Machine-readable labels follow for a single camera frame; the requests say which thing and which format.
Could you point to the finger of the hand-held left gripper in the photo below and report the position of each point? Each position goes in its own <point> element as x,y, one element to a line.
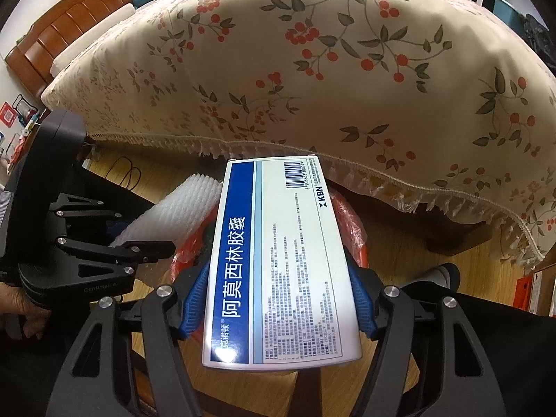
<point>147,249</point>
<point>87,213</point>

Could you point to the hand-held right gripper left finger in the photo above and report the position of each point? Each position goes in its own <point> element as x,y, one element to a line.
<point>195,304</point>

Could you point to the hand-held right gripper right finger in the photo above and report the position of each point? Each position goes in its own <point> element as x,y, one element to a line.
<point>365,304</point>

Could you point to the white foam net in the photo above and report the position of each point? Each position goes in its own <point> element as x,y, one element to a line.
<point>173,200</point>

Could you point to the white blue medicine box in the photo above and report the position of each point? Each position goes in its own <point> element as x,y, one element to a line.
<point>282,269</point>

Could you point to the person's left hand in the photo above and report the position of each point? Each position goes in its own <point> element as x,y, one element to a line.
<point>21,306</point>

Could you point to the long white pillow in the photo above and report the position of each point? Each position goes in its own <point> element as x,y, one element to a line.
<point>87,43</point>

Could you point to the wooden headboard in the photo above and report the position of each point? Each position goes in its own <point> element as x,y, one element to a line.
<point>78,21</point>

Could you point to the person's left leg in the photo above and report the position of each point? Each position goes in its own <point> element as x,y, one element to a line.
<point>26,378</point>

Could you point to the orange box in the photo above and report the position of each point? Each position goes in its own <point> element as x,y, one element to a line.
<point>541,291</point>

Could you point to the black plastic bag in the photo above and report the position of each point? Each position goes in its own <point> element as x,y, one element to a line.
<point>541,39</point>

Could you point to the wooden bed frame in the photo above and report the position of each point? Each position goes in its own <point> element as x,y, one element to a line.
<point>451,230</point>

